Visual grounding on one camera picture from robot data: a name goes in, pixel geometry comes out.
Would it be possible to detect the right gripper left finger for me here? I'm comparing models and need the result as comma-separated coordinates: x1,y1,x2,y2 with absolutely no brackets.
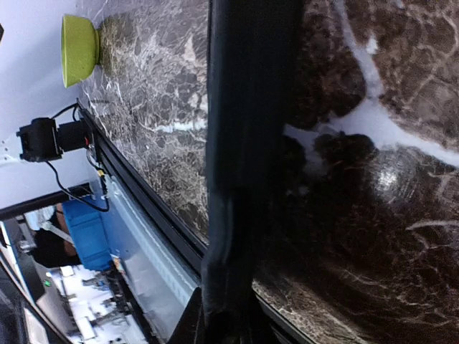
167,287,204,344

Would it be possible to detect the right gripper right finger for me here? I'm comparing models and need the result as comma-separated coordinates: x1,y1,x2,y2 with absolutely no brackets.
247,297,283,344

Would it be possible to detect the phone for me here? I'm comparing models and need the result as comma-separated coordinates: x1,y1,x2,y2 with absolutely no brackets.
202,1,303,322

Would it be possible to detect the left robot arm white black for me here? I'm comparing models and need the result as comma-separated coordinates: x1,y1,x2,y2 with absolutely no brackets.
1,102,93,167

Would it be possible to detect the blue plastic bin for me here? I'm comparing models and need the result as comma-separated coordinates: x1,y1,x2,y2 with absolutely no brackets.
62,200,112,271

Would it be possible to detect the person in background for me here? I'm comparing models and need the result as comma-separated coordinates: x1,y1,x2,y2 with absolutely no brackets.
30,203,82,269

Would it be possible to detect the green bowl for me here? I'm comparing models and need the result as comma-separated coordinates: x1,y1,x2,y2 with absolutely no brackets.
61,14,100,88

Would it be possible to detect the white cable duct strip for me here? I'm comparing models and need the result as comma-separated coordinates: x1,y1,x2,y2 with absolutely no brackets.
107,178,200,305

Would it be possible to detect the black front rail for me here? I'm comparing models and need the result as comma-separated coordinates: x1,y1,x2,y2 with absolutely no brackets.
77,101,206,277

